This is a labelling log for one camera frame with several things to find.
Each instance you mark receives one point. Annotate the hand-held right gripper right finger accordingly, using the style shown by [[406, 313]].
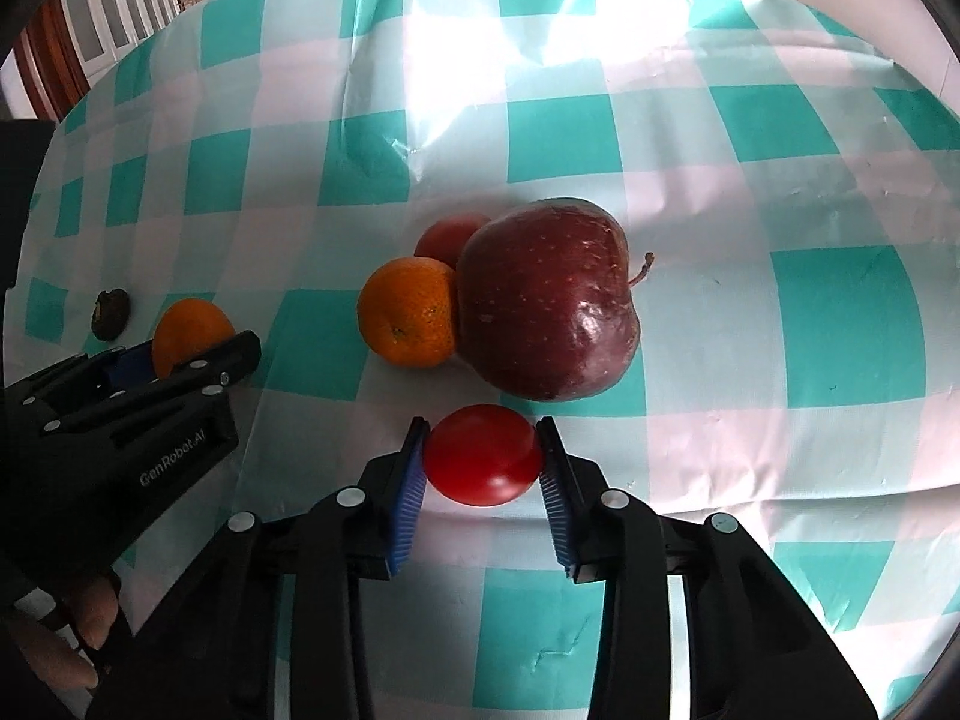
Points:
[[559, 510]]

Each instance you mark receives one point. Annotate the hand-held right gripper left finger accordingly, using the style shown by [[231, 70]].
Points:
[[409, 502]]

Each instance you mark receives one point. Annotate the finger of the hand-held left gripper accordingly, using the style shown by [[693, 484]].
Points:
[[217, 360], [135, 364]]

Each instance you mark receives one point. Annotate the orange mandarin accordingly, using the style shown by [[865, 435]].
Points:
[[191, 330], [405, 315]]

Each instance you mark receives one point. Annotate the dark brown round fruit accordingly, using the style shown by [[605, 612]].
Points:
[[111, 313]]

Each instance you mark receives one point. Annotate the red tomato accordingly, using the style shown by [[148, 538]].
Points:
[[480, 457], [446, 240]]

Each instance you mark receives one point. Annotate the dark red apple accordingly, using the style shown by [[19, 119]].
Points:
[[547, 307]]

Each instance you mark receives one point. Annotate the person's left hand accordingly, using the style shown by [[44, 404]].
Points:
[[82, 615]]

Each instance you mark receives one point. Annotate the teal white checkered tablecloth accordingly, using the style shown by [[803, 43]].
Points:
[[675, 165]]

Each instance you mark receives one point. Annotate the white panelled cabinet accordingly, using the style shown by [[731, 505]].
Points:
[[112, 0]]

